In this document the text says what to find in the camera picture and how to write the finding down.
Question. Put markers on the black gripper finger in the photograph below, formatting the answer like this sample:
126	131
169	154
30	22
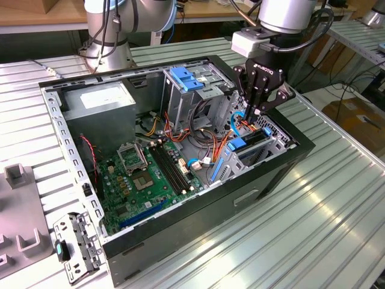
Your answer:
242	79
279	97

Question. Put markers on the hard disk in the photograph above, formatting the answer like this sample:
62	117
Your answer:
239	144

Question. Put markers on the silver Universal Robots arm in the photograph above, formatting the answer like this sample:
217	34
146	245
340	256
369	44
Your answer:
105	30

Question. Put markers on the metal disk bay cage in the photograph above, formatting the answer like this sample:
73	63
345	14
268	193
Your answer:
228	162

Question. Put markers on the blue plastic bay latch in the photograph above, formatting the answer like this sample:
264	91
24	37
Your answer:
183	79

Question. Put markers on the metal optical drive cage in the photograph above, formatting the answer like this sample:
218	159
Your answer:
177	102

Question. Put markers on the large cardboard box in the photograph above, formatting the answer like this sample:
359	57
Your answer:
355	120

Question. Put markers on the small metal slat table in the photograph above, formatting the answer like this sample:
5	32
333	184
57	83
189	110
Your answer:
346	36

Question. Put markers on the black RAM slots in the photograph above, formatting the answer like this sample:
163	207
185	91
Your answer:
170	168

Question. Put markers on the CPU socket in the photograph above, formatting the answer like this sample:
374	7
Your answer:
142	181

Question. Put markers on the green motherboard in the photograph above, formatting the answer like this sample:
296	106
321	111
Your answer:
156	198

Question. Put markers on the grey Dell power supply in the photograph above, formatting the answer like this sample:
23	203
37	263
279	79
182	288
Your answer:
99	120

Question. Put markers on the black open PC case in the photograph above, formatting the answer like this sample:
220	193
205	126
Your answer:
180	228

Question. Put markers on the blue expansion slot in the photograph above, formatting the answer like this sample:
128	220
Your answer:
144	213

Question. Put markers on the long wooden desk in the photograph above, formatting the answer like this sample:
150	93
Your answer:
45	19

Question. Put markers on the metal expansion slot retainer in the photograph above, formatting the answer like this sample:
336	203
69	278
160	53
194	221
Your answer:
87	241

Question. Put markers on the black blue latch clip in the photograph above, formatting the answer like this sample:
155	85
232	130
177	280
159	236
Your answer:
63	251

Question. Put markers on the grey parts rack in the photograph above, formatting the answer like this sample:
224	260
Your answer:
18	207

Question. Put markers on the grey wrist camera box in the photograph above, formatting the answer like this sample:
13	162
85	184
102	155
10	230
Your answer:
248	43

